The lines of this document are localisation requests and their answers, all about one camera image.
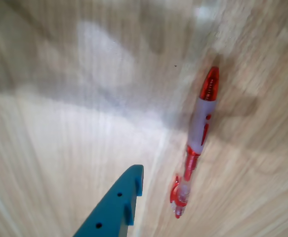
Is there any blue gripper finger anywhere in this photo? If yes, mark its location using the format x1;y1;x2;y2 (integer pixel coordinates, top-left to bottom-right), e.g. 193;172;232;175
73;164;144;237

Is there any red pen white grip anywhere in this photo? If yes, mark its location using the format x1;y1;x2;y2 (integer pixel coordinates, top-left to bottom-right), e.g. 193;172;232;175
169;66;220;220

